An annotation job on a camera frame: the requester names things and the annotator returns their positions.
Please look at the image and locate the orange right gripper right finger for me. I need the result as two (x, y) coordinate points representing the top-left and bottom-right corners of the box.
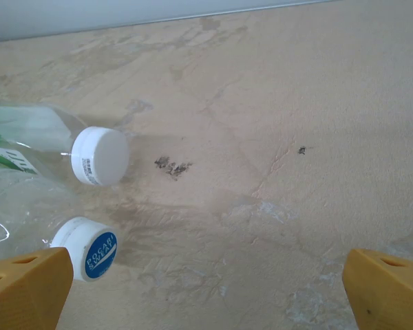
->
(342, 248), (413, 330)

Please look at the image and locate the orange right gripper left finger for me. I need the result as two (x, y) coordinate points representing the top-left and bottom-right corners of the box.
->
(0, 247), (74, 330)

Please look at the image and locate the clear bottle Pocari Sweat cap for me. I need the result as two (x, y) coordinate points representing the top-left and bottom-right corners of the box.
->
(0, 164), (120, 283)

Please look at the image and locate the clear bottle green leaf label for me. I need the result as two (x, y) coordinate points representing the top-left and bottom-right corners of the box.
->
(0, 101), (130, 186)

